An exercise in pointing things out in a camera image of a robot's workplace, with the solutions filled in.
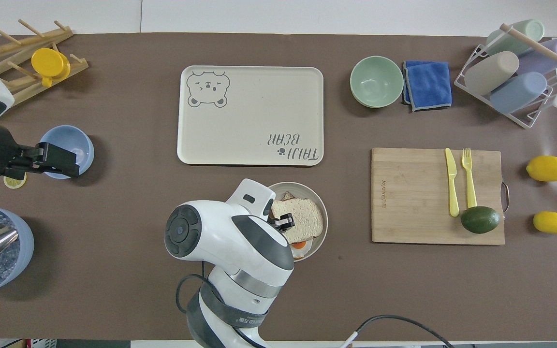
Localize green bowl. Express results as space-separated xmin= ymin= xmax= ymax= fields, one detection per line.
xmin=350 ymin=56 xmax=405 ymax=109

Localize clear ice cubes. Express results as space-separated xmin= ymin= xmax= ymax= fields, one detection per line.
xmin=0 ymin=214 xmax=21 ymax=280

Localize cream tray with bear print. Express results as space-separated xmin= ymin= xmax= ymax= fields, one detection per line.
xmin=177 ymin=65 xmax=324 ymax=167

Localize wooden rod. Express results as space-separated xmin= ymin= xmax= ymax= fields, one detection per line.
xmin=499 ymin=23 xmax=557 ymax=82

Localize blue cloth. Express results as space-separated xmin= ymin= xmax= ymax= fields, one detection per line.
xmin=401 ymin=60 xmax=453 ymax=113

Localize fried egg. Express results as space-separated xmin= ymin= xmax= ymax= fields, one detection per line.
xmin=289 ymin=240 xmax=309 ymax=260

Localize wooden drying rack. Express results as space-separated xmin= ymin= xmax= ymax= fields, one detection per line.
xmin=0 ymin=19 xmax=90 ymax=106

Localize lemon slice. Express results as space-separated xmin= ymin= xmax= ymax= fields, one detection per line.
xmin=3 ymin=173 xmax=28 ymax=190

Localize green cup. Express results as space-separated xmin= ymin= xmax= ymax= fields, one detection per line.
xmin=485 ymin=18 xmax=545 ymax=57

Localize beige round plate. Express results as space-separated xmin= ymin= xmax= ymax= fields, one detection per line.
xmin=265 ymin=182 xmax=329 ymax=262

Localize blue cup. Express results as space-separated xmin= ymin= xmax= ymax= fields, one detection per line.
xmin=490 ymin=72 xmax=548 ymax=115

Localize yellow plastic knife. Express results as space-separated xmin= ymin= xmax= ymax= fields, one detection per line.
xmin=445 ymin=147 xmax=460 ymax=218

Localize large blue bowl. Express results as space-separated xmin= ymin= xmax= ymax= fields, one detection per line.
xmin=0 ymin=205 xmax=35 ymax=296

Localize green avocado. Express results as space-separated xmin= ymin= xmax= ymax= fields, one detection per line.
xmin=460 ymin=206 xmax=501 ymax=235

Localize yellow lemon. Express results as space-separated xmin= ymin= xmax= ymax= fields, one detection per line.
xmin=533 ymin=211 xmax=557 ymax=235
xmin=526 ymin=155 xmax=557 ymax=183

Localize purple cup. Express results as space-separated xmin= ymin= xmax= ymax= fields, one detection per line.
xmin=517 ymin=38 xmax=557 ymax=76

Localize yellow plastic fork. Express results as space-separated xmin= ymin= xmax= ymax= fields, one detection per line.
xmin=461 ymin=147 xmax=478 ymax=210

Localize small blue bowl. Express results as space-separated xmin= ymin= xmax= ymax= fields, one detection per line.
xmin=39 ymin=125 xmax=95 ymax=180

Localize yellow cup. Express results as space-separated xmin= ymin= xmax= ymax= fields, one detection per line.
xmin=31 ymin=47 xmax=72 ymax=88

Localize wooden cutting board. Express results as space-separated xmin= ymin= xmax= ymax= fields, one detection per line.
xmin=371 ymin=147 xmax=511 ymax=246

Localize white bread slice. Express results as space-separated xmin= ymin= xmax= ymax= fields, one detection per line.
xmin=270 ymin=198 xmax=324 ymax=245

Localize white wire rack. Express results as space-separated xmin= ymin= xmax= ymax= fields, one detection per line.
xmin=454 ymin=23 xmax=557 ymax=129

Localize black cable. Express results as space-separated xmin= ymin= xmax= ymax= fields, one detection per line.
xmin=176 ymin=273 xmax=212 ymax=316
xmin=338 ymin=315 xmax=456 ymax=348

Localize beige cup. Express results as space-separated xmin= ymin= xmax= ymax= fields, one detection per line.
xmin=465 ymin=51 xmax=520 ymax=97

